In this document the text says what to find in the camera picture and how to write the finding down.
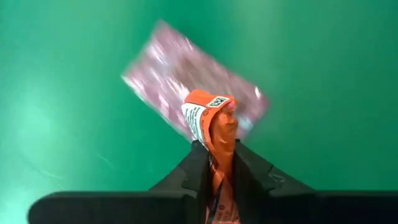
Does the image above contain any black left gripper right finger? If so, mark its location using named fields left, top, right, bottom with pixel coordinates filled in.
left=233, top=139, right=315, bottom=224

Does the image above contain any green table mat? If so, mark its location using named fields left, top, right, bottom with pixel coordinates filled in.
left=0, top=0, right=398, bottom=224

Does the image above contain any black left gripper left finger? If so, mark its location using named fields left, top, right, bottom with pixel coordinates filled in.
left=149, top=140, right=208, bottom=224

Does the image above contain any orange candy packet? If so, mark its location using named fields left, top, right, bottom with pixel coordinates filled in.
left=180, top=89, right=242, bottom=224

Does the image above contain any pale mauve candy packet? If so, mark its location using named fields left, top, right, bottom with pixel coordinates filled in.
left=121, top=19, right=271, bottom=142

